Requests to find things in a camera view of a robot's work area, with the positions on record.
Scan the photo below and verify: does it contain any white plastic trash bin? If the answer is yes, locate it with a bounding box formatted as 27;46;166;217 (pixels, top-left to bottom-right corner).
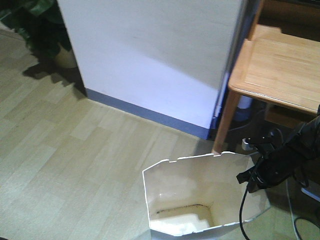
142;151;270;240

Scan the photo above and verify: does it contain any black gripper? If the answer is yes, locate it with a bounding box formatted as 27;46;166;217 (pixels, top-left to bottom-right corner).
236;153;297;193

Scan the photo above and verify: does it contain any white blue cylinder container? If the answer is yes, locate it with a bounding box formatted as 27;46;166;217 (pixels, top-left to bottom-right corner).
233;96;253;122

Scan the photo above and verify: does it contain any green potted plant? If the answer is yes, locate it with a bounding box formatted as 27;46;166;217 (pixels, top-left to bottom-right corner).
0;0;77;69

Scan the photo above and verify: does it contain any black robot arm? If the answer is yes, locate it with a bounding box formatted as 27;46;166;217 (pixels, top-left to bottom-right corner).
236;111;320;193

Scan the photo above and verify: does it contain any wooden desk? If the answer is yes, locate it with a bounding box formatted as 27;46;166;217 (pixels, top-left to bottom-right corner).
212;0;320;153

